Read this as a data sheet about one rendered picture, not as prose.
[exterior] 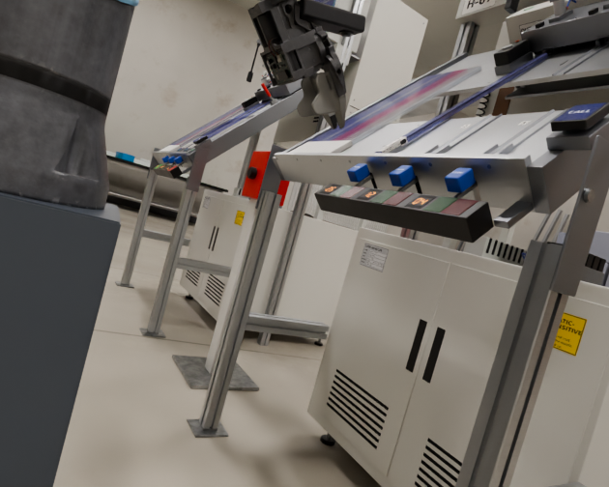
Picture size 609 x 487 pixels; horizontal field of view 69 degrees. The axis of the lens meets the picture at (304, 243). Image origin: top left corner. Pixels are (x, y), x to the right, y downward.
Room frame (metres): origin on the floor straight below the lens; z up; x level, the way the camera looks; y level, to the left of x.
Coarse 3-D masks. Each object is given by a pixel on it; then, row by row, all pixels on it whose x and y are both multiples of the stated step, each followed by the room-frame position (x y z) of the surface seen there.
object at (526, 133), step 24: (456, 120) 0.82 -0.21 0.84; (480, 120) 0.76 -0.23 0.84; (504, 120) 0.72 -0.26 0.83; (528, 120) 0.68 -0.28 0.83; (552, 120) 0.64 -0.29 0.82; (360, 144) 0.93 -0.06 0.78; (384, 144) 0.87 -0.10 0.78; (408, 144) 0.80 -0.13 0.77; (432, 144) 0.75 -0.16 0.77; (456, 144) 0.71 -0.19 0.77; (480, 144) 0.67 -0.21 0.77; (504, 144) 0.63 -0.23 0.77; (528, 144) 0.60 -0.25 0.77
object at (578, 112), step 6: (570, 108) 0.53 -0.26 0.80; (576, 108) 0.52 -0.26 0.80; (582, 108) 0.52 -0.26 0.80; (588, 108) 0.51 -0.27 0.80; (594, 108) 0.50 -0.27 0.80; (564, 114) 0.52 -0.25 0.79; (570, 114) 0.51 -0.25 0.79; (576, 114) 0.51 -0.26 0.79; (582, 114) 0.50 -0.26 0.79; (588, 114) 0.50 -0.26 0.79; (558, 120) 0.51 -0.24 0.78; (564, 120) 0.51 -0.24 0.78
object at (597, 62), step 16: (576, 48) 0.95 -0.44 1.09; (592, 48) 0.89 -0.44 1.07; (608, 48) 0.86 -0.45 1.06; (464, 64) 1.27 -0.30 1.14; (480, 64) 1.18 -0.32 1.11; (544, 64) 0.93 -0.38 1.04; (560, 64) 0.89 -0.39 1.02; (576, 64) 0.85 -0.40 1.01; (592, 64) 0.81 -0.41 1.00; (608, 64) 0.77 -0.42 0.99; (464, 80) 1.09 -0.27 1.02; (480, 80) 1.02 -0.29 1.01; (512, 80) 0.92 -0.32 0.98; (528, 80) 0.88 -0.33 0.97; (544, 80) 0.85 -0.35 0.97; (560, 80) 0.94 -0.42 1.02; (576, 80) 0.90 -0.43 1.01; (592, 80) 0.86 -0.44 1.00; (608, 80) 0.83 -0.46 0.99; (512, 96) 0.97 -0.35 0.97; (528, 96) 0.94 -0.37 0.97
